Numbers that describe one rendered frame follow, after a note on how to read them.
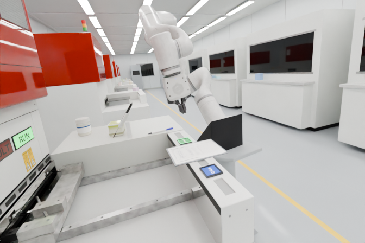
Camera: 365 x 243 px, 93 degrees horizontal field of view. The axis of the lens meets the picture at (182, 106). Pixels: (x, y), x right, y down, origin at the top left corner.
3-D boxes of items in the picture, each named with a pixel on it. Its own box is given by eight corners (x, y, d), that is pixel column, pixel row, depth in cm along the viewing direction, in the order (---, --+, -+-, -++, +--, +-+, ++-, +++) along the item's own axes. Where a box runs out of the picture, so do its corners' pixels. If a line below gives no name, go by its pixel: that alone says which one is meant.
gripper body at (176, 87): (161, 76, 67) (170, 102, 70) (185, 68, 69) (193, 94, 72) (158, 76, 74) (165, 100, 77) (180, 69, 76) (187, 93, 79)
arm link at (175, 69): (161, 70, 66) (163, 77, 67) (182, 63, 68) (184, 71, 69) (157, 70, 74) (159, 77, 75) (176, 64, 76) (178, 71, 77)
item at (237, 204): (223, 256, 43) (221, 208, 40) (169, 157, 94) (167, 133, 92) (255, 242, 46) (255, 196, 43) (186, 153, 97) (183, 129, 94)
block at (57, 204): (33, 218, 52) (31, 210, 52) (39, 210, 56) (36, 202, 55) (64, 210, 55) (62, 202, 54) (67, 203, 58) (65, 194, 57)
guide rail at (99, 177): (58, 191, 73) (56, 185, 73) (60, 189, 75) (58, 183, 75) (171, 163, 88) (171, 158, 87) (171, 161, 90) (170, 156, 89)
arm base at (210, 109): (222, 132, 113) (209, 109, 122) (240, 115, 99) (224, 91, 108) (200, 137, 103) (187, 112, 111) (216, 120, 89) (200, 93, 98)
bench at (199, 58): (200, 100, 708) (196, 49, 667) (186, 95, 877) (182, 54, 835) (223, 96, 739) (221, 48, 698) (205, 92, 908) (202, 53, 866)
